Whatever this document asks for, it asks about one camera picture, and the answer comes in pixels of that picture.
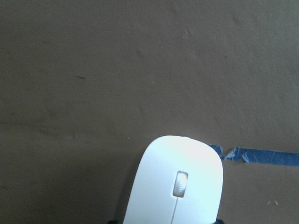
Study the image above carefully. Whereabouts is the white computer mouse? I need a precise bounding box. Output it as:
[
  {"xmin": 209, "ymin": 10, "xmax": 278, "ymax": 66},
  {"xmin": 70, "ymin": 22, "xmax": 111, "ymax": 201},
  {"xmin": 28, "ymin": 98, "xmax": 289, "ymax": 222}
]
[{"xmin": 124, "ymin": 135, "xmax": 223, "ymax": 224}]

